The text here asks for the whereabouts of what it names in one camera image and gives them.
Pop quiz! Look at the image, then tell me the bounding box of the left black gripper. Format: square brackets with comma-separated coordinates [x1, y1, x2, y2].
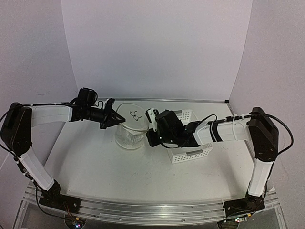
[84, 103, 125, 129]

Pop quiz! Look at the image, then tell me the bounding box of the white mesh laundry bag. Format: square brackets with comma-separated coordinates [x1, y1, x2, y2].
[115, 103, 149, 150]

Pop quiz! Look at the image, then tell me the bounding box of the white perforated plastic basket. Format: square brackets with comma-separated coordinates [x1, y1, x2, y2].
[167, 109, 214, 164]

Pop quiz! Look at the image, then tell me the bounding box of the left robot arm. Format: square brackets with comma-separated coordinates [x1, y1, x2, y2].
[0, 88, 126, 213]

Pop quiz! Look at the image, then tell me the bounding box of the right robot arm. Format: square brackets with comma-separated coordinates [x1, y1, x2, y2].
[145, 107, 279, 219]

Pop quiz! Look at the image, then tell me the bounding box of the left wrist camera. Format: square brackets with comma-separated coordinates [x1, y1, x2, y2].
[104, 98, 115, 109]

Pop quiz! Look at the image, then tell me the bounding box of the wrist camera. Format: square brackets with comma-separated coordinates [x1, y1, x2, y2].
[104, 98, 115, 109]
[145, 108, 159, 132]

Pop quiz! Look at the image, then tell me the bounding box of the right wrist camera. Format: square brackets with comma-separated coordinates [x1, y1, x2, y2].
[145, 108, 159, 132]

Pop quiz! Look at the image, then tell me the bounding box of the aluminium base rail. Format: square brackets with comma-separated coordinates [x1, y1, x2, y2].
[13, 184, 287, 229]

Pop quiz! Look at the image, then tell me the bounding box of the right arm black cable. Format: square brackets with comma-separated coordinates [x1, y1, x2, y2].
[185, 112, 294, 156]

